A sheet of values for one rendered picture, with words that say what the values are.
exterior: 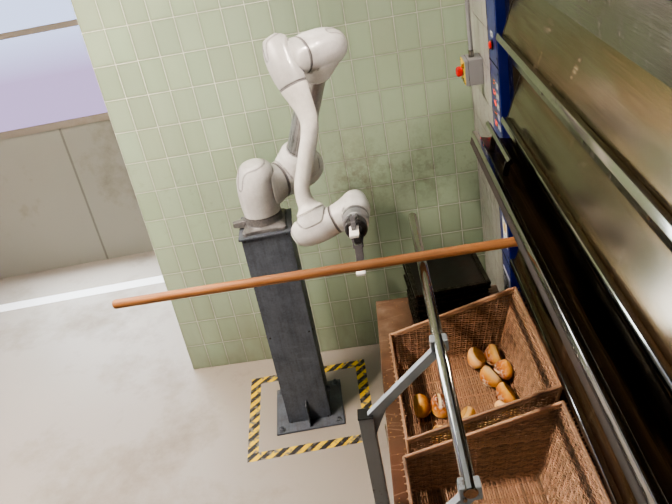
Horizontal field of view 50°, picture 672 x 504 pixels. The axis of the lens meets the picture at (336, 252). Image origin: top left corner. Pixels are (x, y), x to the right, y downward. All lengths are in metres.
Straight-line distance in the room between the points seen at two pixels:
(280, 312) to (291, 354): 0.23
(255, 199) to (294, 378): 0.89
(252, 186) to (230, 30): 0.71
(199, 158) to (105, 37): 0.64
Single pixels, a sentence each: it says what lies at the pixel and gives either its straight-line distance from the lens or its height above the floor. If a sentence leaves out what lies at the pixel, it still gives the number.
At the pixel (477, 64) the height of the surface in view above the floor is 1.49.
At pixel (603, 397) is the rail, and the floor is 1.44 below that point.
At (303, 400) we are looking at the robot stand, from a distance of 3.38.
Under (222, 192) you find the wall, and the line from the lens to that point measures 3.43.
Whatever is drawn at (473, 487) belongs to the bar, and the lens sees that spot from 1.48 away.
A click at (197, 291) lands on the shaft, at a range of 2.23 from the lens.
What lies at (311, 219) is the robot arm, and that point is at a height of 1.20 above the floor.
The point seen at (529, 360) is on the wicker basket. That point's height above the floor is 0.75.
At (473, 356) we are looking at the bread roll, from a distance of 2.63.
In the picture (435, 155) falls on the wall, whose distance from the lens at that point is 3.35.
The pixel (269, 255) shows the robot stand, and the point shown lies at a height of 0.90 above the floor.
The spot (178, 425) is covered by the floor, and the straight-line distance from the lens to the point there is 3.68.
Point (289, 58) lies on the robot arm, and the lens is 2.49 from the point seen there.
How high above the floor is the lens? 2.27
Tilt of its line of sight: 29 degrees down
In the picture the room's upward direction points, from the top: 11 degrees counter-clockwise
